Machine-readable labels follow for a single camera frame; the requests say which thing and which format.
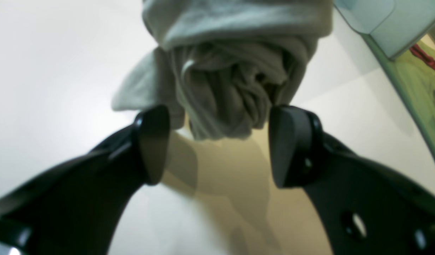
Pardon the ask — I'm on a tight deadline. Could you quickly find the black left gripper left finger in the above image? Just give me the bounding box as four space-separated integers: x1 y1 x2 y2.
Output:
0 106 170 255

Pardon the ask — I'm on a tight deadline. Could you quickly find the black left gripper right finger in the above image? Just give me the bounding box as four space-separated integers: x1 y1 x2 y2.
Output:
268 106 435 255

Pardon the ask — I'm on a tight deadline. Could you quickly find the grey t-shirt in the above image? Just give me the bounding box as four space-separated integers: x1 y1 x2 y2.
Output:
111 0 333 141

